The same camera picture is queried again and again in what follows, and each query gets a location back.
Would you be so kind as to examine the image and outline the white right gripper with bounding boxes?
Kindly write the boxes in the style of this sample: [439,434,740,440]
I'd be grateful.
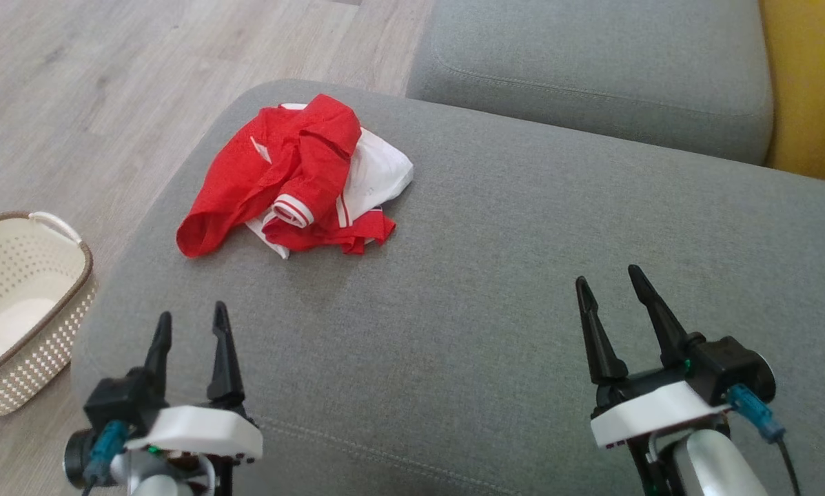
[576,265,730,450]

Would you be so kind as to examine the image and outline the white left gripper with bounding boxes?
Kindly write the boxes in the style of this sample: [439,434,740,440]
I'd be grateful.
[126,301,263,462]

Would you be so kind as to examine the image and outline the red mesh shorts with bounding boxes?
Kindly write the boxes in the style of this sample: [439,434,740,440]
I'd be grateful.
[176,103,303,259]

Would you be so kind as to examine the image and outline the red number 23 jersey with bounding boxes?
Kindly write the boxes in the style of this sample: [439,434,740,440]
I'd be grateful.
[245,94,414,260]

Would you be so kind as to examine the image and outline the grey sofa seat cushion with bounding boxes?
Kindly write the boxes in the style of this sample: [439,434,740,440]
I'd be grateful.
[71,79,825,496]

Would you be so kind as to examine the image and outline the cream perforated laundry basket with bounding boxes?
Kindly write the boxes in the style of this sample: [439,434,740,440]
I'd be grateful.
[0,211,97,418]

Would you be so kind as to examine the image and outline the grey sofa back cushion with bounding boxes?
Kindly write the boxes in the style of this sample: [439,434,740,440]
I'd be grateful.
[405,0,775,166]

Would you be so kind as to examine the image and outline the yellow pillow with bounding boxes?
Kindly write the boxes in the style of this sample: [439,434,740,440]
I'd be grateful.
[759,0,825,187]

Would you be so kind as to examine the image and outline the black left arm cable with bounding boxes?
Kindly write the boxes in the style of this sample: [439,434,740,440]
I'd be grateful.
[81,420,132,496]

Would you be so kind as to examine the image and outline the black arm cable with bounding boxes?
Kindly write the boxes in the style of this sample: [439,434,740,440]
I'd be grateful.
[81,420,132,496]
[727,384,804,496]

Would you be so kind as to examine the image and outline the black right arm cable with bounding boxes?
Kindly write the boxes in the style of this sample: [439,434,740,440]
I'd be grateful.
[727,384,804,496]

